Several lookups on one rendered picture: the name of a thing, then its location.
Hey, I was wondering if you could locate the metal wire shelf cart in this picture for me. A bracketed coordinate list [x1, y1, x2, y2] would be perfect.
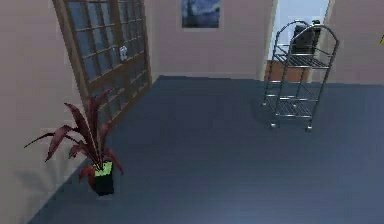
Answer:
[261, 19, 340, 133]

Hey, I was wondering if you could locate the blue framed wall picture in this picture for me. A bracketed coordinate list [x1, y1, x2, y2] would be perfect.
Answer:
[180, 0, 222, 29]

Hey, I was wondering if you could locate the red house plant in pot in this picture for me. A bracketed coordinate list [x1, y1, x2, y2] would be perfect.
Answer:
[23, 87, 125, 197]

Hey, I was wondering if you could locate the brown glass panel door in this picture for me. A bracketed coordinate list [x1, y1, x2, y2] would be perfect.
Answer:
[52, 0, 153, 127]

